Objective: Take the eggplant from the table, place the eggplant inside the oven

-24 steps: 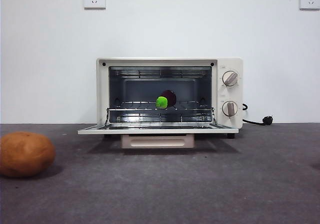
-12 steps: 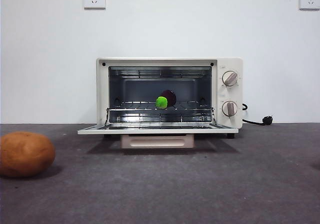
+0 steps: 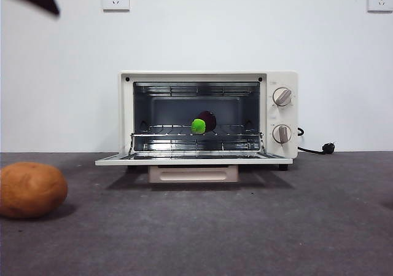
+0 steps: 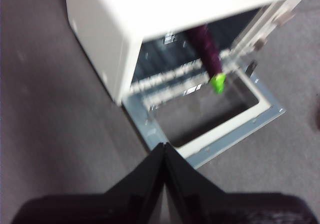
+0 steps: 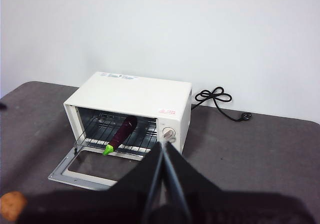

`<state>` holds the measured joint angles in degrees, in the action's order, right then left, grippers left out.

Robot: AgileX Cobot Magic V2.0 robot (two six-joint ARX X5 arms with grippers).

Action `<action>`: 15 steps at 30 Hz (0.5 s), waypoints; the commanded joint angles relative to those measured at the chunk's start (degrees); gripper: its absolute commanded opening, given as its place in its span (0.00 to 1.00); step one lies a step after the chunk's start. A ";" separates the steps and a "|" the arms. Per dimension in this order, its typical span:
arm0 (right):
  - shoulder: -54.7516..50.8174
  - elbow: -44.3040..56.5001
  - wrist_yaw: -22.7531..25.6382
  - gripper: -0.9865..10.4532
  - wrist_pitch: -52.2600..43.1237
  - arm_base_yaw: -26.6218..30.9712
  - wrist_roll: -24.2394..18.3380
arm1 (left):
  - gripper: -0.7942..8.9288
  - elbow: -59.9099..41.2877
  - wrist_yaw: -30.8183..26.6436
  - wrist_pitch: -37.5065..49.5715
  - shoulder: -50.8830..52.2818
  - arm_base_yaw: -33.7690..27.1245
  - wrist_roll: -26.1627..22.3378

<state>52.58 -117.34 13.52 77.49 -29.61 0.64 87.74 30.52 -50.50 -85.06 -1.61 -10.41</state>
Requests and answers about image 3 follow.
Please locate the purple eggplant with green stem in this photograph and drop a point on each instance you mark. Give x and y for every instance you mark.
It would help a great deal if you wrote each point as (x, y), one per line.
(202, 123)

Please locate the beige oven knob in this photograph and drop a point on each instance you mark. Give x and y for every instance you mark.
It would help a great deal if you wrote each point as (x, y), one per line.
(282, 96)
(282, 133)

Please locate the white Toshiba toaster oven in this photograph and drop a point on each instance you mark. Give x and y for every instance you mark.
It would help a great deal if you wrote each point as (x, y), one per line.
(124, 119)

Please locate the brown potato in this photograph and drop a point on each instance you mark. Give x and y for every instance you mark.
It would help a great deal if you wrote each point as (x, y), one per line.
(32, 190)

